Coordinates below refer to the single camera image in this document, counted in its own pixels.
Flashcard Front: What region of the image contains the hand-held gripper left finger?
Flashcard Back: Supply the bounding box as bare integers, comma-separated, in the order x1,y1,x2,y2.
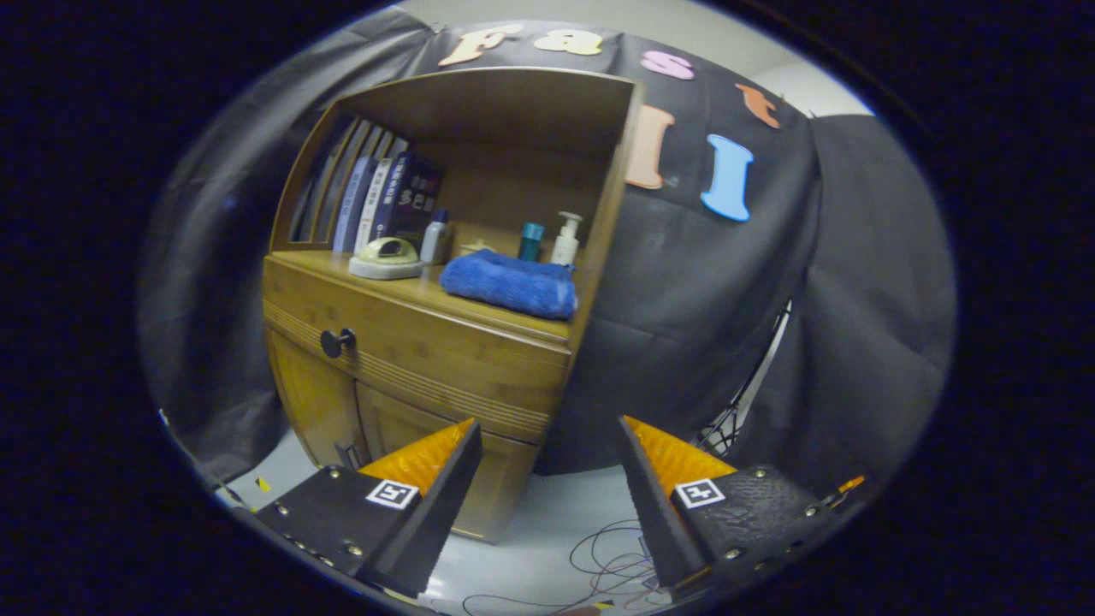
252,418,484,600

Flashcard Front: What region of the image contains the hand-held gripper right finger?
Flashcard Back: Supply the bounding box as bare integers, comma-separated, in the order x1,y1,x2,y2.
618,415,861,600

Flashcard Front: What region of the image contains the wooden drawer with black knob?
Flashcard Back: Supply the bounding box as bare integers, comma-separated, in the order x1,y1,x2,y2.
263,257,572,444

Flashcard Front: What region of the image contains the wooden cabinet door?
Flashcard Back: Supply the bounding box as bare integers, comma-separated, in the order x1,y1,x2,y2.
265,329,373,470
355,381,542,544

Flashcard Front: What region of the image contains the wooden countertop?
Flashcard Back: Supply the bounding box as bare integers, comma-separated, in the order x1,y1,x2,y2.
269,248,572,343

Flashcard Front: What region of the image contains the wooden cabinet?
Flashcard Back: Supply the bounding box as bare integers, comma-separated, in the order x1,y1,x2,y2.
261,67,644,544

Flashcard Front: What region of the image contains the metal light stand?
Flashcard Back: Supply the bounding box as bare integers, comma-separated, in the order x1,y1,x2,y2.
695,299,792,459

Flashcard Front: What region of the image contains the orange and black clamp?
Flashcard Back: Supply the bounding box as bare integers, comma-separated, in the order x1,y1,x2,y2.
821,475,867,506

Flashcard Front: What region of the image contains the folded blue towel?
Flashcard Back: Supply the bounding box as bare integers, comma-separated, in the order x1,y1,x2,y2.
439,249,578,322

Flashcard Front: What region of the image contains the white bottle with blue cap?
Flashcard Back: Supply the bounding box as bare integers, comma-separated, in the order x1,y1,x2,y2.
420,209,453,265

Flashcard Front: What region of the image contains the white pump bottle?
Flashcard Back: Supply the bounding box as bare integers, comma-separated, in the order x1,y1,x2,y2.
550,211,584,268

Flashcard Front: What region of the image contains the white spine book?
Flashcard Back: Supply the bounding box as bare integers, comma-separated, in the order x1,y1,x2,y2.
355,157,394,255

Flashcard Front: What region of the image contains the dark blue book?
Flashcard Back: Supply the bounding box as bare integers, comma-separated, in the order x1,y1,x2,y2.
374,151,444,245

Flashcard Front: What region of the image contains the light blue book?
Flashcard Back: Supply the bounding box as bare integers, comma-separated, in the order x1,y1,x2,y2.
332,156,377,253

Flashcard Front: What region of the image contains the tangle of cables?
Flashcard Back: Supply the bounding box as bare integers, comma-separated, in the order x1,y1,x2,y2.
462,518,677,616

